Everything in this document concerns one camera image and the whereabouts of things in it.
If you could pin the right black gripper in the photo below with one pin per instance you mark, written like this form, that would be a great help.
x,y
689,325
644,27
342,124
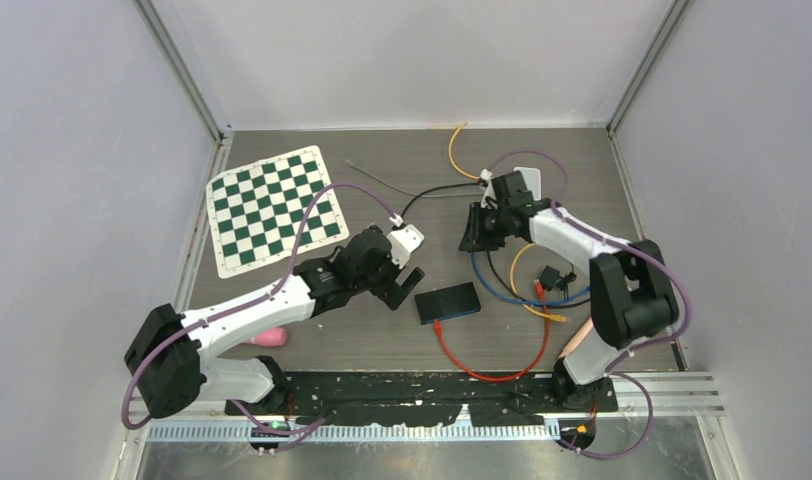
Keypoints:
x,y
476,239

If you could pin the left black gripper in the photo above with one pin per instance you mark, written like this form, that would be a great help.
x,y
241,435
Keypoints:
x,y
393,295

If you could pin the black network switch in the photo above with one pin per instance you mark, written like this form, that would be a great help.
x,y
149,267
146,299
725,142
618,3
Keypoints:
x,y
447,303

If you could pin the white router box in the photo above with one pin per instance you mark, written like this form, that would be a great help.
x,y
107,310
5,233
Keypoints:
x,y
532,180

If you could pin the green white chessboard mat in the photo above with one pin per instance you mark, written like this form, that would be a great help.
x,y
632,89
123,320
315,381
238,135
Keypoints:
x,y
254,211

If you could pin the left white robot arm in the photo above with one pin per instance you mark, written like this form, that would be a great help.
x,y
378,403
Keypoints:
x,y
176,358

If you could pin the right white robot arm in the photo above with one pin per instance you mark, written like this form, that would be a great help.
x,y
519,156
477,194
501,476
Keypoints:
x,y
632,299

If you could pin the black power adapter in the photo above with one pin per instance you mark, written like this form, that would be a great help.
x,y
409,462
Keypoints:
x,y
552,279

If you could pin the pink cylinder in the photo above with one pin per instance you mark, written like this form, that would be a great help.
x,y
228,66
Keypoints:
x,y
272,338

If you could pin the beige cylinder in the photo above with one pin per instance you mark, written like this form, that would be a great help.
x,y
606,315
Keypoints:
x,y
574,342

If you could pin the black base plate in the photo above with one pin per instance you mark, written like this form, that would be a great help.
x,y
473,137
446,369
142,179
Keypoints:
x,y
422,399

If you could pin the slotted cable duct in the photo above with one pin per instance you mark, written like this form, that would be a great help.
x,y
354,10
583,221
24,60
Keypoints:
x,y
459,431

